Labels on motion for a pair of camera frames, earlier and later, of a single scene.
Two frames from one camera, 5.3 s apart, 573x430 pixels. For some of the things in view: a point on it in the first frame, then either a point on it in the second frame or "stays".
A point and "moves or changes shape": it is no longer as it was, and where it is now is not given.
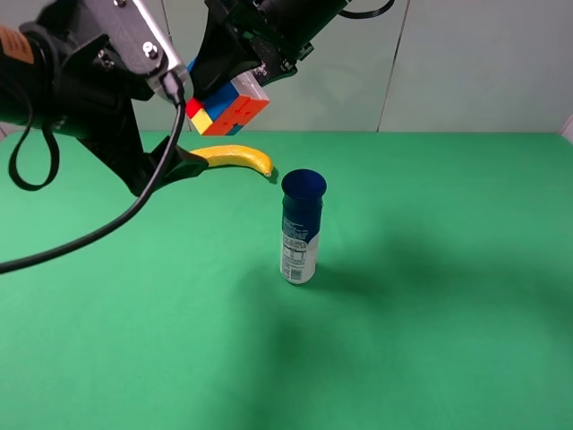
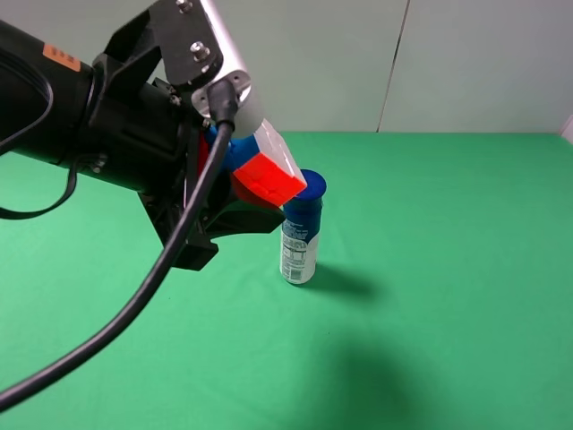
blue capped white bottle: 302,191 stays
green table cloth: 442,296 stays
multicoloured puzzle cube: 226,108 moves or changes shape
